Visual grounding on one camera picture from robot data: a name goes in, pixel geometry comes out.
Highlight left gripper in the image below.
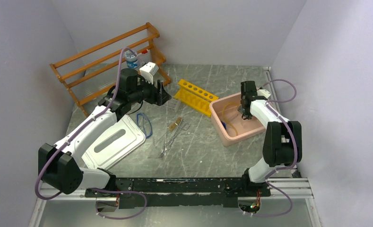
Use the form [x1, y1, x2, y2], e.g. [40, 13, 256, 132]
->
[129, 74, 172, 106]

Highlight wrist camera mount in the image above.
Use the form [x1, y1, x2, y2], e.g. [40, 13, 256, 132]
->
[139, 62, 159, 84]
[257, 89, 271, 99]

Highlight blue white jar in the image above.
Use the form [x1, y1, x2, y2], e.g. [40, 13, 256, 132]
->
[123, 50, 139, 70]

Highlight clear plastic tube rack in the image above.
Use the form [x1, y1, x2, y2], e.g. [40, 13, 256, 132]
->
[165, 98, 181, 113]

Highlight pink plastic bin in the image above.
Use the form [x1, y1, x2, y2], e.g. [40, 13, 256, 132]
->
[209, 92, 265, 147]

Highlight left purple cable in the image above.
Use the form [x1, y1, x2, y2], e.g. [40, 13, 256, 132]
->
[34, 47, 139, 201]

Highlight white metal tray lid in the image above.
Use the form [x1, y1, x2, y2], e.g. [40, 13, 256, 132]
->
[82, 115, 146, 170]

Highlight tan rubber tubing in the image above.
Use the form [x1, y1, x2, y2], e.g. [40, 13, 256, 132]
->
[221, 102, 240, 136]

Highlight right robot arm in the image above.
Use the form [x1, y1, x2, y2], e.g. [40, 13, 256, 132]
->
[238, 81, 302, 196]

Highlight yellow test tube rack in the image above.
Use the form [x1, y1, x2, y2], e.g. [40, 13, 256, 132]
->
[174, 79, 219, 117]

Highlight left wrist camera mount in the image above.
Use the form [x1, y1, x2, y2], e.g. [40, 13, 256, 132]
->
[139, 62, 159, 84]

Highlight orange wooden shelf rack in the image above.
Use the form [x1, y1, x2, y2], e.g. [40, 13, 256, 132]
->
[50, 22, 172, 116]

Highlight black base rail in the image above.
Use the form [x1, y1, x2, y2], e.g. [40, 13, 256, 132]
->
[85, 176, 271, 209]

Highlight blue safety goggles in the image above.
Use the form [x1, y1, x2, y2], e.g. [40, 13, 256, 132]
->
[136, 112, 153, 139]

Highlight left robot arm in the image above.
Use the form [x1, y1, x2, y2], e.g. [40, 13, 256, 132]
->
[34, 62, 171, 199]

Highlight white plastic packet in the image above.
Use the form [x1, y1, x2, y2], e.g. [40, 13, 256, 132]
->
[234, 118, 261, 134]

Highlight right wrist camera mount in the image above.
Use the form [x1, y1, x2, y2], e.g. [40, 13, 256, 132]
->
[257, 89, 271, 99]

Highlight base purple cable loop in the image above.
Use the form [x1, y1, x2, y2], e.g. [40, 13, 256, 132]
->
[95, 192, 149, 220]

